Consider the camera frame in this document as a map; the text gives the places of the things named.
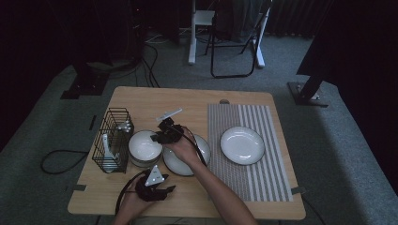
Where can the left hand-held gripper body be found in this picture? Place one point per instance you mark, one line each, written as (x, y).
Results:
(154, 178)

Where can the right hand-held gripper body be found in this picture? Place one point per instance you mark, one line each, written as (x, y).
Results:
(170, 129)

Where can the white plate with dark rim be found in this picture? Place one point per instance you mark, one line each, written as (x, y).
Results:
(175, 165)
(242, 145)

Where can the person's right hand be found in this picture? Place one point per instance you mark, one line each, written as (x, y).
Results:
(184, 150)

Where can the person's left hand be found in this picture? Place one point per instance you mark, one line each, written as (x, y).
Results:
(131, 204)

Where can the small round knob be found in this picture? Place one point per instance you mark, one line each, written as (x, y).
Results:
(224, 101)

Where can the black tape strip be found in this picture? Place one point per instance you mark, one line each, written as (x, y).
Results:
(92, 122)

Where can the grey striped placemat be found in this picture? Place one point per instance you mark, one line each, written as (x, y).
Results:
(237, 181)

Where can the grey tape piece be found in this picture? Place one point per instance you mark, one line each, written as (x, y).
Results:
(79, 187)
(298, 190)

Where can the black folding chair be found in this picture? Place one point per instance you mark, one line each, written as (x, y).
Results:
(212, 62)

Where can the black stand with flat base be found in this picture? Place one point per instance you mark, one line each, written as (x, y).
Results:
(84, 86)

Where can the grey jacket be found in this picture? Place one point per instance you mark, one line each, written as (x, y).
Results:
(237, 22)

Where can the black slanted stand with base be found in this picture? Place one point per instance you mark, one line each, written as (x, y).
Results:
(308, 90)

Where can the grey pleated curtain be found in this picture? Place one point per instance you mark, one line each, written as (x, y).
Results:
(294, 18)

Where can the dark curtain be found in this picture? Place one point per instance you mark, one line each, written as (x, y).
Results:
(359, 47)

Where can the white desk frame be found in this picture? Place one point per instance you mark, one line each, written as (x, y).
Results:
(192, 47)

